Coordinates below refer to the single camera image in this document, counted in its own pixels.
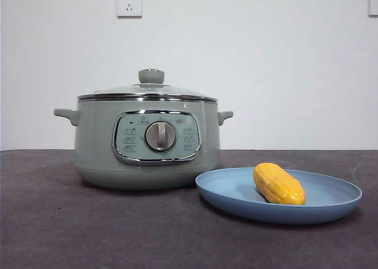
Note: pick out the blue round plate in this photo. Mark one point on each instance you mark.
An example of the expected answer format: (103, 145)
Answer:
(274, 216)

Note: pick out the yellow corn cob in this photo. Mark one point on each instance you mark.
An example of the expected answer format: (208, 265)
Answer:
(277, 183)

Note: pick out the pale green electric steamer pot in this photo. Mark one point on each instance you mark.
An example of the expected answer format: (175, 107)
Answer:
(97, 148)

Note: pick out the glass lid with green knob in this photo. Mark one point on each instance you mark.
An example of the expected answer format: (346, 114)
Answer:
(150, 76)

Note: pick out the white wall plate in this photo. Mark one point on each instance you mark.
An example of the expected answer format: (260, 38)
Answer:
(373, 3)

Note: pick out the white wall socket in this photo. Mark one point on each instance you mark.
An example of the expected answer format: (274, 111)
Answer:
(129, 4)

